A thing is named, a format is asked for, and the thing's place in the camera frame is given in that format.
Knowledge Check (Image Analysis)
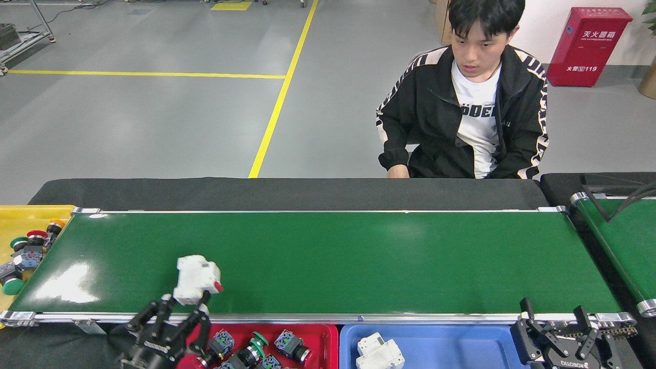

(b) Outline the yellow plastic tray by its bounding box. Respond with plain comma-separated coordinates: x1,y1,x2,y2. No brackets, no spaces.
0,205,76,329

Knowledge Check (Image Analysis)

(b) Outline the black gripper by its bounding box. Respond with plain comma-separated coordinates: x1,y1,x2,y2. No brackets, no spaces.
510,298,623,369
110,292,212,369

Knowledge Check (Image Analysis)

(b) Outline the long green conveyor belt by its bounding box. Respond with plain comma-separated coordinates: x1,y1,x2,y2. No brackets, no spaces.
0,207,639,334

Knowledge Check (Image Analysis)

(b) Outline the red plastic bin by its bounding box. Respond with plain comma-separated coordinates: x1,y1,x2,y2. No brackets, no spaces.
177,323,339,369

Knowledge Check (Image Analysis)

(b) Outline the brown cardboard box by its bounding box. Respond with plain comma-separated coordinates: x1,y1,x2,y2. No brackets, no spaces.
435,0,452,46

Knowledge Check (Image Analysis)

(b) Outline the green feeder conveyor belt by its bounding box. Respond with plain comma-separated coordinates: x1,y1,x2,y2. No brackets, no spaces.
570,192,656,317

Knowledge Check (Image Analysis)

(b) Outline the person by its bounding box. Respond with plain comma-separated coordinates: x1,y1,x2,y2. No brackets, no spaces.
376,0,549,180

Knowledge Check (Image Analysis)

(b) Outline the grey metal case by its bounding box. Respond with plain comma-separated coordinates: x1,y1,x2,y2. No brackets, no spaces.
0,23,23,51

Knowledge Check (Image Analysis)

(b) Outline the red fire extinguisher box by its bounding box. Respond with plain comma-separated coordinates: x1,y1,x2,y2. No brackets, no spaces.
546,7,633,88

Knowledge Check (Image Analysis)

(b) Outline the white circuit breaker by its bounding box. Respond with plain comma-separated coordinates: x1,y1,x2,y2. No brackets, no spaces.
173,254,224,306
355,332,405,369

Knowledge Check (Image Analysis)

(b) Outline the blue plastic bin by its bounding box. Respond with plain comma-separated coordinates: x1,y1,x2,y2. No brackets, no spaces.
339,324,531,369

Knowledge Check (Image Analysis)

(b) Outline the silver metal rack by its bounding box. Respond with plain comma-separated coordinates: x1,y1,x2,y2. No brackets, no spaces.
0,0,56,76

